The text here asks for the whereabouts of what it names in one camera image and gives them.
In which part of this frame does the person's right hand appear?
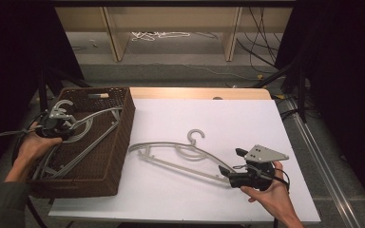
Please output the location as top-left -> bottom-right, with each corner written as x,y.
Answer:
240,161 -> 295,220

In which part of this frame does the brown wicker basket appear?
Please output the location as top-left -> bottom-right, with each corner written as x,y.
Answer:
25,86 -> 137,200

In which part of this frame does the grey plastic clothes hanger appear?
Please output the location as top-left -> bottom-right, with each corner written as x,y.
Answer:
31,108 -> 124,182
0,99 -> 124,142
128,128 -> 237,185

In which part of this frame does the black cable bundle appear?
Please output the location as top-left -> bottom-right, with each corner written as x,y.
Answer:
236,7 -> 283,74

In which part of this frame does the light wooden shelf unit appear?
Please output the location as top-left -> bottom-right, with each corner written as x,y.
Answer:
55,6 -> 295,63

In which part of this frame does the thin white cable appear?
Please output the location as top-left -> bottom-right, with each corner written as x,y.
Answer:
158,62 -> 259,82

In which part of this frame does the wooden table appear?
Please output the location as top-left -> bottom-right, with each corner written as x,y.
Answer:
128,86 -> 273,101

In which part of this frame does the white cable bundle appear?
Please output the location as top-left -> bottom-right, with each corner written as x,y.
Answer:
130,30 -> 192,43

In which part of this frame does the person's left hand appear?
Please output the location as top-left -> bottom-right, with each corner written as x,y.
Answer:
14,123 -> 64,169

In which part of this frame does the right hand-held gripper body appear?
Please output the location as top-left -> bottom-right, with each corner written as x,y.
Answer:
227,143 -> 290,192

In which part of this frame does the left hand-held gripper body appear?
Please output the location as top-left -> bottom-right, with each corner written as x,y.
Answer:
37,107 -> 77,141

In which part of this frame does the black tripod stand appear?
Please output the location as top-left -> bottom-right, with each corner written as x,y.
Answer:
252,58 -> 309,124
37,65 -> 93,127

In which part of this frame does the black curtain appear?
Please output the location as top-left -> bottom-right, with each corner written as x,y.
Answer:
0,0 -> 86,191
274,0 -> 365,219

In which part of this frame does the white board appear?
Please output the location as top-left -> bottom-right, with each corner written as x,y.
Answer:
48,98 -> 322,224

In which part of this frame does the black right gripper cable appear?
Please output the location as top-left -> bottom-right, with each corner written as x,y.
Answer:
232,162 -> 292,193

